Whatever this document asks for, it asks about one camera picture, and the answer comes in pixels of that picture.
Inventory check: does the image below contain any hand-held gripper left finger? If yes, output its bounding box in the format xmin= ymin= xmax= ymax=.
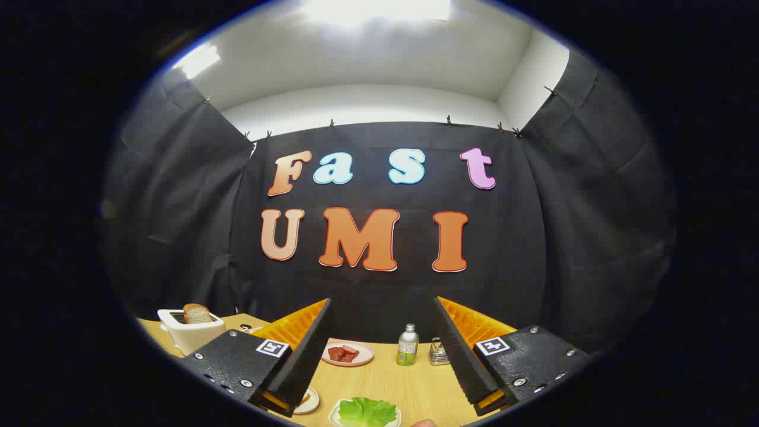
xmin=181 ymin=298 xmax=333 ymax=418

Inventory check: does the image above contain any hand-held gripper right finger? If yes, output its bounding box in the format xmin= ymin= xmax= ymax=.
xmin=433 ymin=296 xmax=589 ymax=418

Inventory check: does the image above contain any green lettuce leaf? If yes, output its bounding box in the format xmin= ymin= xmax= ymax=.
xmin=338 ymin=397 xmax=398 ymax=427

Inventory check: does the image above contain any green label drink bottle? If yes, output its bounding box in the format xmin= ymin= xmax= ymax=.
xmin=397 ymin=324 xmax=419 ymax=367

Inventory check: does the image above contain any round white plate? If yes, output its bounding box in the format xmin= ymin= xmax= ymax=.
xmin=294 ymin=385 xmax=320 ymax=415

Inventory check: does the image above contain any pink plate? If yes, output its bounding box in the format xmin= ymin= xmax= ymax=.
xmin=321 ymin=340 xmax=375 ymax=367

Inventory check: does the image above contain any square white plate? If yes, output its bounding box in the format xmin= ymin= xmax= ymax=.
xmin=329 ymin=399 xmax=402 ymax=427

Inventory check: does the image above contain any white toaster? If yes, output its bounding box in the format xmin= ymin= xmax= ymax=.
xmin=157 ymin=308 xmax=227 ymax=356

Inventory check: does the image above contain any bright ceiling light panel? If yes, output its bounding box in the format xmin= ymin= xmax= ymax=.
xmin=177 ymin=44 xmax=221 ymax=81
xmin=301 ymin=0 xmax=451 ymax=23

